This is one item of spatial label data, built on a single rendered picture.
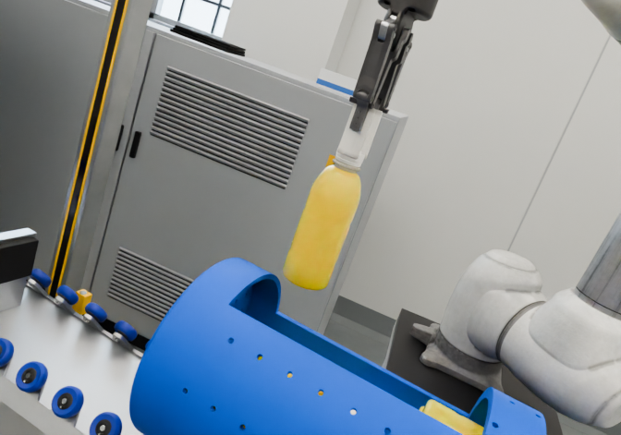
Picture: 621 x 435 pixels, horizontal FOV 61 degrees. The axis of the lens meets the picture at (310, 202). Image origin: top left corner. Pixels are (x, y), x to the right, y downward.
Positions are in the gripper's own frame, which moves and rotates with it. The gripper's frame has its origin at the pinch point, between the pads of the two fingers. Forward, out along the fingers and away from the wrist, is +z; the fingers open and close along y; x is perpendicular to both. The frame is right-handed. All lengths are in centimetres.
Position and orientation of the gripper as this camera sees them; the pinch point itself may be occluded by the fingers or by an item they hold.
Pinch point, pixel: (359, 132)
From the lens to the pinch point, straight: 72.6
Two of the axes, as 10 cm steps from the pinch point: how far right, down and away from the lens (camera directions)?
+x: 8.8, 3.7, -2.8
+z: -3.2, 9.2, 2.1
